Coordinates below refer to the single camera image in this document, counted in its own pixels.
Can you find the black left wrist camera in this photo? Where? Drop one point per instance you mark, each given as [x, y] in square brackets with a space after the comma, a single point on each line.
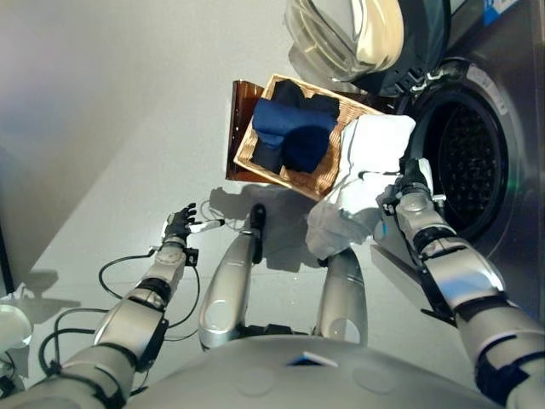
[192, 256]

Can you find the blue white washer sticker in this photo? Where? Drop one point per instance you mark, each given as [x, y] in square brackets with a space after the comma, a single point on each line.
[500, 6]

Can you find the robot right silver arm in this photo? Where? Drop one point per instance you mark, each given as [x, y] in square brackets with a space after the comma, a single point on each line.
[460, 277]

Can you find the white cylindrical device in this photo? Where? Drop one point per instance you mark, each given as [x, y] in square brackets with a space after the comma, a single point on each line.
[15, 332]

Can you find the robot left silver arm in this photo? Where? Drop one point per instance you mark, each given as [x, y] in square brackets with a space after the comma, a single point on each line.
[127, 324]

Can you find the black garment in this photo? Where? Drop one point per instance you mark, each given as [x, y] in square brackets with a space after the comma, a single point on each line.
[306, 149]

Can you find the grey front-load washing machine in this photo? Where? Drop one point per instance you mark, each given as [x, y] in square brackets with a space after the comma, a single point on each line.
[511, 128]

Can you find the brown wicker laundry basket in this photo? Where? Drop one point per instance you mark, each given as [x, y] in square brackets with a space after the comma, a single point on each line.
[323, 170]

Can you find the robot grey torso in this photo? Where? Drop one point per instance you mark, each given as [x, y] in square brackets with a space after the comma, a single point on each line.
[315, 383]

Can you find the white grey garment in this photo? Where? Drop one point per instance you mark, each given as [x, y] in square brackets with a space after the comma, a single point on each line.
[374, 136]

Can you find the blue garment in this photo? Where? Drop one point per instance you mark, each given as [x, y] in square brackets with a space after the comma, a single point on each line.
[289, 117]

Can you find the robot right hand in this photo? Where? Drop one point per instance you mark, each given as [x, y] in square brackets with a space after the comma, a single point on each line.
[413, 179]

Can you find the round glass washer door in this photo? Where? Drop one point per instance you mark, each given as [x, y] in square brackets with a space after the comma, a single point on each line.
[366, 38]

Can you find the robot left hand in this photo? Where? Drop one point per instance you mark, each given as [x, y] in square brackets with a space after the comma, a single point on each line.
[179, 226]

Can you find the grey board black edge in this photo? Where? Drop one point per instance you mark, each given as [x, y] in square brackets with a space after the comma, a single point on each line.
[6, 255]

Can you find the dark brown wooden stool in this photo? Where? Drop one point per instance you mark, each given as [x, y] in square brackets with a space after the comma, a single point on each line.
[244, 115]

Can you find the robot right leg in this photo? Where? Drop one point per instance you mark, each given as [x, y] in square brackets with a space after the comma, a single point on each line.
[342, 294]

